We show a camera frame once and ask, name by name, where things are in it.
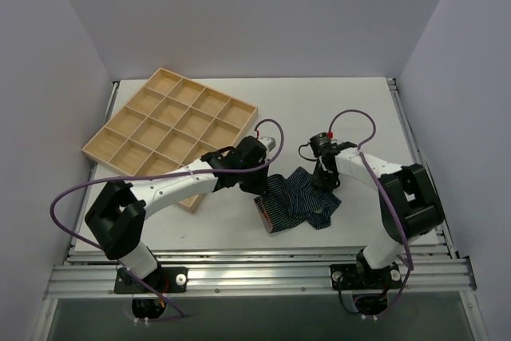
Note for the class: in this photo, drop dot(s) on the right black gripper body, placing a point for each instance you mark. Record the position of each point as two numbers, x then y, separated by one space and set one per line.
325 177

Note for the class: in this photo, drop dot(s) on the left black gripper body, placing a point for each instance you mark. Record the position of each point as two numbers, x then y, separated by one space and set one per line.
255 183

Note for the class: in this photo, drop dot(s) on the navy striped underwear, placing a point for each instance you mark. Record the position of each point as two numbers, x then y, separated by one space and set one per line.
290 201

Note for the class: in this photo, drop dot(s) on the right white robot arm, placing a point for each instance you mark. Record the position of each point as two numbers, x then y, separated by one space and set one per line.
409 205

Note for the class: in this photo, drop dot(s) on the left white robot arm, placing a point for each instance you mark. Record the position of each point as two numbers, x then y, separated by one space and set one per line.
117 216

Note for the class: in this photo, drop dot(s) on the wooden compartment tray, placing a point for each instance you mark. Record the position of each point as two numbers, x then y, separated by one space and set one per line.
167 123

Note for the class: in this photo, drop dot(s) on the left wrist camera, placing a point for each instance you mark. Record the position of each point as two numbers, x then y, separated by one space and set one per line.
268 143

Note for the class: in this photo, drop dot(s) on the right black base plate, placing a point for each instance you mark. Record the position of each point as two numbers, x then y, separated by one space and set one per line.
353 277

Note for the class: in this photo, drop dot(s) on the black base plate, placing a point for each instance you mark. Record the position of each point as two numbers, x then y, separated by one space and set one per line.
353 277
164 280

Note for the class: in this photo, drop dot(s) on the aluminium frame rail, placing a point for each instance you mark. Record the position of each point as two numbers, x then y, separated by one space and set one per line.
91 276

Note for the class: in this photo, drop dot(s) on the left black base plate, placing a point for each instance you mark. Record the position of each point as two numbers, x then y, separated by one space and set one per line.
164 280

